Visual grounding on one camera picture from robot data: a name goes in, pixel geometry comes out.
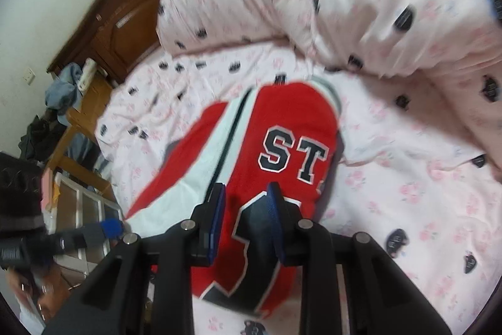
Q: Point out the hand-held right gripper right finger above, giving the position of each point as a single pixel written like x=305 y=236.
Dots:
x=275 y=227

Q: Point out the pink cloth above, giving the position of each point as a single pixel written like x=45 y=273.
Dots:
x=49 y=189

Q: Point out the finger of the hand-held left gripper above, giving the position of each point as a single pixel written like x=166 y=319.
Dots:
x=110 y=228

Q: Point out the red and white basketball jersey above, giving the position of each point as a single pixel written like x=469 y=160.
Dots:
x=290 y=115

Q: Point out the wooden bedside table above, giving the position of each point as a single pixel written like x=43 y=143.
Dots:
x=92 y=95

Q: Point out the person's left hand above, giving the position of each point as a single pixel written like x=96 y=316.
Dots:
x=39 y=292

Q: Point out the white bottle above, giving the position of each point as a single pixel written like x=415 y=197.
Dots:
x=87 y=74

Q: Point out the white wall socket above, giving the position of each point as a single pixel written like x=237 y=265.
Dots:
x=29 y=76

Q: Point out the blue denim cloth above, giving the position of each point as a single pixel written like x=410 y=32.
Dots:
x=62 y=87

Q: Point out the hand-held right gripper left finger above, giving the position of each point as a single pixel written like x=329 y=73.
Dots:
x=217 y=227

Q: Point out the pink printed bed sheet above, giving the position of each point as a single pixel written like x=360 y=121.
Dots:
x=392 y=201

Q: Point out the brown wooden headboard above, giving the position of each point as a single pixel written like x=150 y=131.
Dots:
x=125 y=13

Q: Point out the dark crumpled clothes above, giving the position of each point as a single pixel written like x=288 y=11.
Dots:
x=39 y=138

